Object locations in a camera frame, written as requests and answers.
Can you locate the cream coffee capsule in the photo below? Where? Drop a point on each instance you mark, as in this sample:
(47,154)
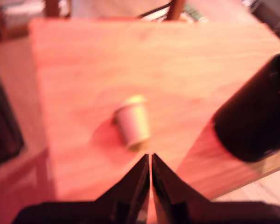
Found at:
(134,121)

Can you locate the black Elwood mug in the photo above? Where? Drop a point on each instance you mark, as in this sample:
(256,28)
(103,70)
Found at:
(252,112)

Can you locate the printed floor mat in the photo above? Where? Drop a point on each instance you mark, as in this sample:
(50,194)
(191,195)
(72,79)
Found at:
(196,12)

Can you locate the wooden chair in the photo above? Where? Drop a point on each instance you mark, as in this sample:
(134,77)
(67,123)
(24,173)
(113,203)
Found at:
(57,8)

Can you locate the stack of magazines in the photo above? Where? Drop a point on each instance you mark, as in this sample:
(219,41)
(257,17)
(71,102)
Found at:
(21,14)

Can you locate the wooden bookshelf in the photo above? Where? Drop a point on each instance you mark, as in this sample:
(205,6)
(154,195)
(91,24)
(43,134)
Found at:
(0,28)

